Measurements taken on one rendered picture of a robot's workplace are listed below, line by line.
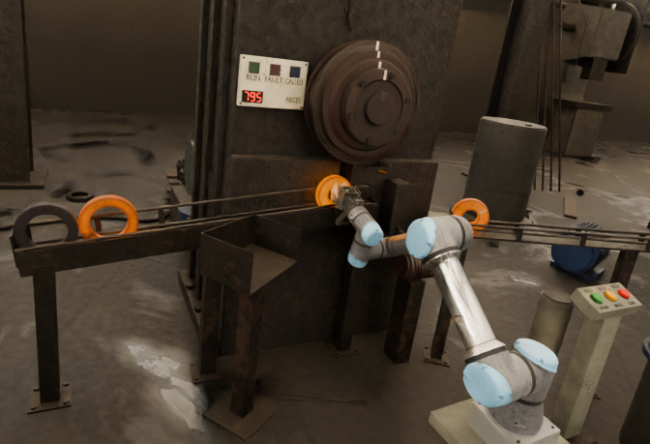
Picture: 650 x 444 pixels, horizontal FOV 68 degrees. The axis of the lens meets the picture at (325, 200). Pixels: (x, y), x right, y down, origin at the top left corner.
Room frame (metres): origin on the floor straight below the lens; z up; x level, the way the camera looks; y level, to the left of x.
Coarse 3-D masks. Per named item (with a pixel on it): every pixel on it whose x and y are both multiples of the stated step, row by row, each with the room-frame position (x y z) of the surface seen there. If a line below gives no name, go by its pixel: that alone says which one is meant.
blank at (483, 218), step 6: (468, 198) 1.96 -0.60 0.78; (474, 198) 1.96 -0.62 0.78; (456, 204) 1.97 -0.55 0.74; (462, 204) 1.94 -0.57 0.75; (468, 204) 1.94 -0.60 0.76; (474, 204) 1.94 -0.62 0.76; (480, 204) 1.93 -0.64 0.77; (456, 210) 1.95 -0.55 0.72; (462, 210) 1.94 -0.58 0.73; (474, 210) 1.94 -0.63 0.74; (480, 210) 1.93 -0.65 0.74; (486, 210) 1.93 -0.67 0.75; (480, 216) 1.93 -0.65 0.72; (486, 216) 1.93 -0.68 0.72; (474, 222) 1.94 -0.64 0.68; (480, 222) 1.93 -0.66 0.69; (486, 222) 1.93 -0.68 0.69; (480, 228) 1.93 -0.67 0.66
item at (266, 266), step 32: (224, 224) 1.45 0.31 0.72; (256, 224) 1.58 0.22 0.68; (224, 256) 1.31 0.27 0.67; (256, 256) 1.49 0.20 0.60; (288, 256) 1.51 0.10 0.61; (256, 288) 1.30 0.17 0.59; (256, 320) 1.43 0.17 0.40; (256, 352) 1.44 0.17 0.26; (224, 416) 1.40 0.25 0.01; (256, 416) 1.42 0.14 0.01
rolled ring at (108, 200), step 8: (96, 200) 1.46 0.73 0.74; (104, 200) 1.47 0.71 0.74; (112, 200) 1.48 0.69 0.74; (120, 200) 1.49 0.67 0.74; (88, 208) 1.45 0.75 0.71; (96, 208) 1.46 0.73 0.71; (120, 208) 1.49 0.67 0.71; (128, 208) 1.50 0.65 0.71; (80, 216) 1.44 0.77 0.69; (88, 216) 1.45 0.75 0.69; (128, 216) 1.50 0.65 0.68; (136, 216) 1.52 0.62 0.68; (80, 224) 1.44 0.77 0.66; (88, 224) 1.45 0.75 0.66; (128, 224) 1.51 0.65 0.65; (136, 224) 1.52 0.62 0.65; (80, 232) 1.44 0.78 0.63; (88, 232) 1.45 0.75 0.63; (120, 232) 1.52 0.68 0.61; (128, 232) 1.50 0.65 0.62
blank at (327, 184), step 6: (324, 180) 1.86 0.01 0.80; (330, 180) 1.85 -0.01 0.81; (336, 180) 1.87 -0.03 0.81; (342, 180) 1.88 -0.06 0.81; (318, 186) 1.85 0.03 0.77; (324, 186) 1.84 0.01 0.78; (330, 186) 1.85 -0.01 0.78; (318, 192) 1.83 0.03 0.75; (324, 192) 1.84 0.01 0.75; (318, 198) 1.83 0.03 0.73; (324, 198) 1.84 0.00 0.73; (318, 204) 1.85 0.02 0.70; (324, 204) 1.84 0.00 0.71
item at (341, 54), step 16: (352, 48) 1.83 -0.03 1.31; (368, 48) 1.86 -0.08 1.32; (384, 48) 1.89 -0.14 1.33; (336, 64) 1.80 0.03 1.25; (320, 80) 1.78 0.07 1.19; (416, 80) 1.97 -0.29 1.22; (320, 96) 1.78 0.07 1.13; (416, 96) 1.97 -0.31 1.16; (320, 112) 1.78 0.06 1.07; (416, 112) 1.98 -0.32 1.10; (320, 128) 1.79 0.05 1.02; (400, 144) 1.96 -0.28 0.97; (352, 160) 1.86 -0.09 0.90; (368, 160) 1.89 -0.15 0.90
